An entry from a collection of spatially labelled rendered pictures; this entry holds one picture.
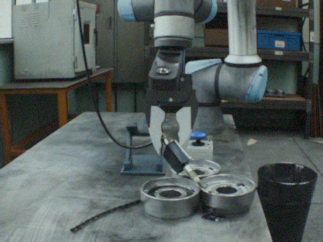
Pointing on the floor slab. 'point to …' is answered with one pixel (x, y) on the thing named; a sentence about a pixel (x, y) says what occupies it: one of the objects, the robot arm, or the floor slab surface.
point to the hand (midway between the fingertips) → (169, 148)
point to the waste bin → (286, 198)
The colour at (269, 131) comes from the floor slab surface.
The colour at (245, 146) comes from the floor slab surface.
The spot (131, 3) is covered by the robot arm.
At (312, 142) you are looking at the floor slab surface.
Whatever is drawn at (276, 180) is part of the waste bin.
